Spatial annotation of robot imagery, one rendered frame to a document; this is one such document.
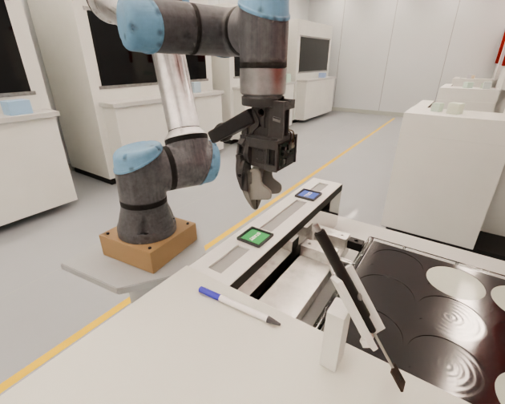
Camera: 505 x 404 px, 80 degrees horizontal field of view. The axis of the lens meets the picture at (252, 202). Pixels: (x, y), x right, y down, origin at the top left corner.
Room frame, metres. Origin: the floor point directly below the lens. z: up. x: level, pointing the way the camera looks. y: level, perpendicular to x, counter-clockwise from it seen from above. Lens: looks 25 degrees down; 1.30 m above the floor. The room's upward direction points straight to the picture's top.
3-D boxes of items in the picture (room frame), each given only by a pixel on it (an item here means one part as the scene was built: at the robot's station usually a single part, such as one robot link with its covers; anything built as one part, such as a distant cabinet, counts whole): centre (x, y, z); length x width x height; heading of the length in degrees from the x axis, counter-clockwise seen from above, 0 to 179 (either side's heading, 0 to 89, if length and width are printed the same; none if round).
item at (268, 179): (0.54, -0.03, 1.07); 0.06 x 0.03 x 0.09; 56
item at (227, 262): (0.64, -0.08, 0.89); 0.55 x 0.09 x 0.14; 146
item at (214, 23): (0.60, 0.05, 1.34); 0.11 x 0.11 x 0.08; 34
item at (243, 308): (0.34, 0.02, 0.97); 0.14 x 0.01 x 0.01; 60
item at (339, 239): (0.65, -0.20, 0.89); 0.08 x 0.03 x 0.03; 56
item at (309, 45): (7.69, -1.16, 1.00); 1.80 x 1.08 x 2.00; 146
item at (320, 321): (0.48, -0.19, 0.90); 0.38 x 0.01 x 0.01; 146
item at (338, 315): (0.24, -0.11, 1.03); 0.06 x 0.04 x 0.13; 56
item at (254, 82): (0.53, -0.02, 1.26); 0.08 x 0.08 x 0.05
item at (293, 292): (0.52, -0.11, 0.87); 0.36 x 0.08 x 0.03; 146
